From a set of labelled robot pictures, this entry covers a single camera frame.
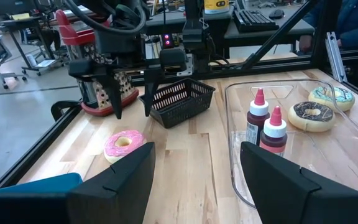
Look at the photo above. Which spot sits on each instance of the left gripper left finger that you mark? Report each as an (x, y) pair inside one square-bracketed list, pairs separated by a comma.
[(120, 193)]

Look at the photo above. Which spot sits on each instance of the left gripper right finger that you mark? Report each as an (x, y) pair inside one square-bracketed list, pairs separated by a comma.
[(278, 193)]

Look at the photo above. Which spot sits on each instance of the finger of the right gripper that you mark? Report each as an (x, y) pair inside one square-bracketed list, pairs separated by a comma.
[(113, 93), (151, 87)]

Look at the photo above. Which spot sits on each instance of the pink frosted toy donut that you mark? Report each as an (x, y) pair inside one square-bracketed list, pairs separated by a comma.
[(113, 149)]

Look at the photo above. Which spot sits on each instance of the red ink bottle white cap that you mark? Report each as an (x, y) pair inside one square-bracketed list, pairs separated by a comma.
[(257, 119), (273, 130)]

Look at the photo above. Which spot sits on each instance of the chocolate frosted toy donut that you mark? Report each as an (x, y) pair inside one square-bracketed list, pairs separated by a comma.
[(297, 119)]

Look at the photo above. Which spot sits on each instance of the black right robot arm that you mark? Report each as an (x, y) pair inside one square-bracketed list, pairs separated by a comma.
[(194, 34)]

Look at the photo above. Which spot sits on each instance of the black box red lights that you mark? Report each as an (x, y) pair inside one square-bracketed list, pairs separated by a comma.
[(167, 43)]

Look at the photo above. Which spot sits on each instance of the black mesh basket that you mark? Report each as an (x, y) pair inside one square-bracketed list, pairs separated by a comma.
[(182, 105)]

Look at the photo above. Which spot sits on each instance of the yellow black device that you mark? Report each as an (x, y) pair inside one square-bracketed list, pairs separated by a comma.
[(216, 7)]

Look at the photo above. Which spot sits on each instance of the clear plastic bin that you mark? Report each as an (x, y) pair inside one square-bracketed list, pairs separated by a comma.
[(337, 149)]

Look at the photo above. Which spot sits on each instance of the red metal box grater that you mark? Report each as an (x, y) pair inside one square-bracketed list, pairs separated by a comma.
[(67, 31)]

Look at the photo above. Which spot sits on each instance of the blue plastic bin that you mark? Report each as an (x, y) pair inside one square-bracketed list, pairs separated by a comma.
[(42, 185)]

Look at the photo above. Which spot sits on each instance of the backlit black keyboard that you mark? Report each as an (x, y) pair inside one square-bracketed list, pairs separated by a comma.
[(253, 20)]

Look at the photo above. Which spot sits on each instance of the black computer mouse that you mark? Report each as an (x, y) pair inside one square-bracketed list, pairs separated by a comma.
[(277, 14)]

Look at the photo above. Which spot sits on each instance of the green frosted toy donut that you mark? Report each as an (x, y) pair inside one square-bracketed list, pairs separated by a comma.
[(346, 101)]

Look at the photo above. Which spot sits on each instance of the background work table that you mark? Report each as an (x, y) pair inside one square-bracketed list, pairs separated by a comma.
[(17, 24)]

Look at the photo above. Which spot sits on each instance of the dark grey side desk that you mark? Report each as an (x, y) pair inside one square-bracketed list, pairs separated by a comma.
[(291, 29)]

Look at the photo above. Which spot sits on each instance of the person's hand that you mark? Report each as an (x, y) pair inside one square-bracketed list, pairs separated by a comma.
[(304, 43)]

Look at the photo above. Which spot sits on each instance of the silver aluminium extrusion bar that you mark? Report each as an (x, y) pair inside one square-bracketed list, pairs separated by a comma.
[(336, 59)]

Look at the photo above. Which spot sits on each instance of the black aluminium table frame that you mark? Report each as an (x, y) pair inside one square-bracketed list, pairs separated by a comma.
[(325, 37)]

